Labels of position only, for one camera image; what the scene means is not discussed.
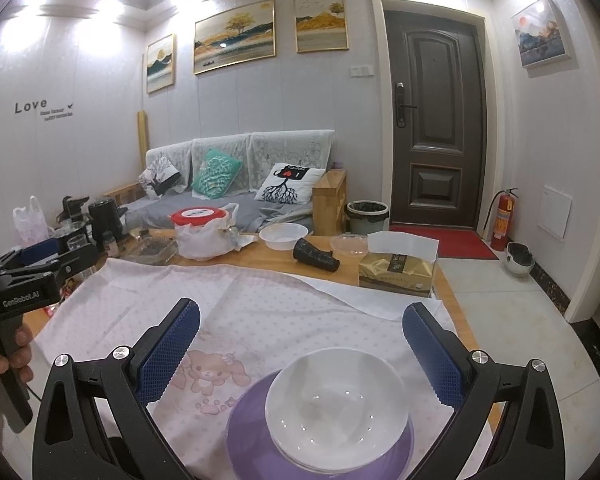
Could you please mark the red doormat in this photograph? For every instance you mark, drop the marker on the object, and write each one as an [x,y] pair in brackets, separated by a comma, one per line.
[460,245]

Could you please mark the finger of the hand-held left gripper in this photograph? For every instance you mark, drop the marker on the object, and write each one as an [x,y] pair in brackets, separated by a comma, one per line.
[80,260]
[42,250]

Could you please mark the black wall lettering decal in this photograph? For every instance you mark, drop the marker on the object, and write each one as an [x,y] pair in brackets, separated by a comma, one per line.
[30,107]

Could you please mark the lace sofa cover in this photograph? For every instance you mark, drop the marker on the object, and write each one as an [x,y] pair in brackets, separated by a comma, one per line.
[280,152]

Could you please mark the purple plate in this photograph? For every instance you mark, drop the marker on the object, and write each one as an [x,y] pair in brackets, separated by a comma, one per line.
[250,440]

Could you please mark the tall framed tree painting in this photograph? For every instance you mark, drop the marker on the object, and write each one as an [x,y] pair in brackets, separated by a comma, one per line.
[322,22]

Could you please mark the pink dotted tablecloth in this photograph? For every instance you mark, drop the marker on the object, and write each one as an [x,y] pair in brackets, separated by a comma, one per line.
[260,320]

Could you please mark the glass tray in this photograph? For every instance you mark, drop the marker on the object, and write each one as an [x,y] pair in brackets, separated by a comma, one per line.
[152,251]

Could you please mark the framed mountain picture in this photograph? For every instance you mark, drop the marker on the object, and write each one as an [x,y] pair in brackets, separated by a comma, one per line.
[540,35]

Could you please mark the person's left hand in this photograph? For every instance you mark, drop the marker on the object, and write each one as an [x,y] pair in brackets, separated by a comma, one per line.
[22,355]

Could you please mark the white under cloth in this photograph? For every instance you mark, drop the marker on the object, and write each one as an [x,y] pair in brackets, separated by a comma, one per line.
[380,305]

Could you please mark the white plastic bag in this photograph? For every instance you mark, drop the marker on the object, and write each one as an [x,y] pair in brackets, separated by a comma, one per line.
[200,242]

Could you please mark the gold tissue pack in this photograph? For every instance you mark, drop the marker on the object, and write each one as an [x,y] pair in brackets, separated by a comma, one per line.
[390,272]

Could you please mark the wooden side cabinet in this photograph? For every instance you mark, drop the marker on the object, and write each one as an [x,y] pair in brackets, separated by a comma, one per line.
[327,205]

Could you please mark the teal leaf pillow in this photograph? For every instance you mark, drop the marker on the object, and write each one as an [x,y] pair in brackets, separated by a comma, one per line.
[215,172]

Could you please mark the grey tree print pillow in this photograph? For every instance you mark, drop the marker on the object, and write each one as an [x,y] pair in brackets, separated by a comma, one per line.
[157,180]

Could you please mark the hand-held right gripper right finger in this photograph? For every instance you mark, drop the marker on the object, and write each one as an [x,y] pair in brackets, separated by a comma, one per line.
[432,355]

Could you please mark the grey sofa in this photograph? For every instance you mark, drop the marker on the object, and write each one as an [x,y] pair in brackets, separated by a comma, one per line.
[145,207]

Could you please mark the white wall panel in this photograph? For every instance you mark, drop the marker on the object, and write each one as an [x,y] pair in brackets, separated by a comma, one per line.
[555,212]

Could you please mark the pink plastic bag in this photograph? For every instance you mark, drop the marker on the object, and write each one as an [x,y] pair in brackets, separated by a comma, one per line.
[30,227]

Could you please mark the white helmet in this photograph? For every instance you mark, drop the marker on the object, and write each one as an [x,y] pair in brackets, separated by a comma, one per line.
[517,260]

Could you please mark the small framed landscape painting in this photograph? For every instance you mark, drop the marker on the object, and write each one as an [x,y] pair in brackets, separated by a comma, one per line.
[160,65]

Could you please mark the white tree print pillow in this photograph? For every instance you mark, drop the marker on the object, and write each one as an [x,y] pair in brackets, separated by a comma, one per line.
[285,187]

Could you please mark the black kettle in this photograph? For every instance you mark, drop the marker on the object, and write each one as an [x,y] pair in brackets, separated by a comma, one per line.
[102,220]

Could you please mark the small glass jar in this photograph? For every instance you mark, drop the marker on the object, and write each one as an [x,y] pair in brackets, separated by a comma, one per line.
[111,245]

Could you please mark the black textured sleeve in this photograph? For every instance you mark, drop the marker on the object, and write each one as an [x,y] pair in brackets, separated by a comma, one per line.
[315,256]

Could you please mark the black appliance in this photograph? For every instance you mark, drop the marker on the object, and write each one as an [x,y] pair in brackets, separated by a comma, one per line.
[72,205]

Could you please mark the red lidded container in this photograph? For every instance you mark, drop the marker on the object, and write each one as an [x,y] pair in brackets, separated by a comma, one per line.
[200,215]

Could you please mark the grey trash bin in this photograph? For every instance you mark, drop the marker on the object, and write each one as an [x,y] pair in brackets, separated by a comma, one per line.
[367,220]

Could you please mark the dark brown door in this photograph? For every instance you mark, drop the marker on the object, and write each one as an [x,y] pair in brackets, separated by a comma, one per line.
[435,110]

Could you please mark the white plastic container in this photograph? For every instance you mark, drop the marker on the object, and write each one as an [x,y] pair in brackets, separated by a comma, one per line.
[282,235]

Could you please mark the wide framed tree painting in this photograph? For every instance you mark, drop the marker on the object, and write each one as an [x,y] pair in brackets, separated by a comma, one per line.
[235,37]

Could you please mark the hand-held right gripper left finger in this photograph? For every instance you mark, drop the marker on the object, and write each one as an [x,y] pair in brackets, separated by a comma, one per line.
[167,355]

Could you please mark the small white bowl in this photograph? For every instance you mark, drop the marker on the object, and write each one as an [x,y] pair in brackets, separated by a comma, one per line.
[330,400]

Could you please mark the clear plastic lid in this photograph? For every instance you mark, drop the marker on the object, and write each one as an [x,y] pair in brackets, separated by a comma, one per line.
[347,244]

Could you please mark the red fire extinguisher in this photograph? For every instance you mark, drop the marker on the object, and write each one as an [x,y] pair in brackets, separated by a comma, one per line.
[502,222]

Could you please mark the white light switch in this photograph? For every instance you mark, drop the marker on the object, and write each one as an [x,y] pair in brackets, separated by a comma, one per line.
[360,71]

